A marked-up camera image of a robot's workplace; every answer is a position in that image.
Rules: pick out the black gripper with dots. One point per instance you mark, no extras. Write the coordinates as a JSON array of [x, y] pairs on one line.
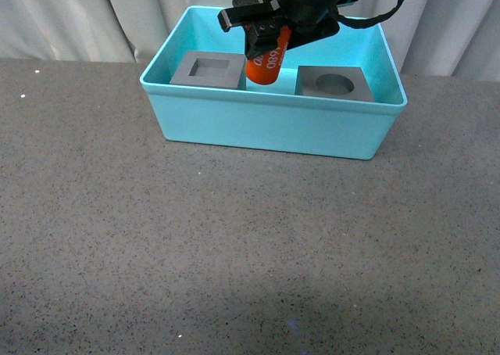
[[308, 20]]

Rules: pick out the orange cylinder with white numbers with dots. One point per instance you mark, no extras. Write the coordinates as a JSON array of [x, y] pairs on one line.
[[264, 69]]

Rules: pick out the gray block with square hole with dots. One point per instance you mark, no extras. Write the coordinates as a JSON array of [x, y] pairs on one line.
[[211, 70]]

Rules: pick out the gray block with round hole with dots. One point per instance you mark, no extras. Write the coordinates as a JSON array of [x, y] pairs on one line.
[[333, 82]]

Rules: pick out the blue plastic box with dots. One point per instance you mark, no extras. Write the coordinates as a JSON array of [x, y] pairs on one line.
[[274, 117]]

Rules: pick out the white curtain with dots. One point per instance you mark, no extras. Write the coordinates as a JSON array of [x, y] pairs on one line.
[[432, 37]]

